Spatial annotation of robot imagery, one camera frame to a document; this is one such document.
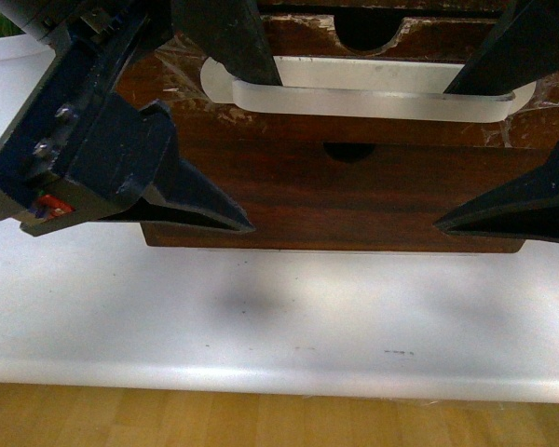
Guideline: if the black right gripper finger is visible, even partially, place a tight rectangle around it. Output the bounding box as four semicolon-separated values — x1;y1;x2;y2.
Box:
435;141;559;243

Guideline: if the dark blue right gripper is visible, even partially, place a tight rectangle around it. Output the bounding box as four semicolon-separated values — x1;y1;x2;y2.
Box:
0;1;254;236

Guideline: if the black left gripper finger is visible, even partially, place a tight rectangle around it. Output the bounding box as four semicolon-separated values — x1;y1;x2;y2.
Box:
170;0;282;86
444;0;559;95

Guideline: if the white plastic drawer handle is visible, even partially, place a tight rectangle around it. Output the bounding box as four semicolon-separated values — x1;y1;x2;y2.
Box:
200;56;536;123

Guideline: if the wooden drawer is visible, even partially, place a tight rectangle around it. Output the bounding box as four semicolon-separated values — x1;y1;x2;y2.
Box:
117;11;559;150
143;141;548;253

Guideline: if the dark wooden drawer cabinet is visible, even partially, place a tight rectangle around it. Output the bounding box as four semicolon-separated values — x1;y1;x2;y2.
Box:
118;1;559;253

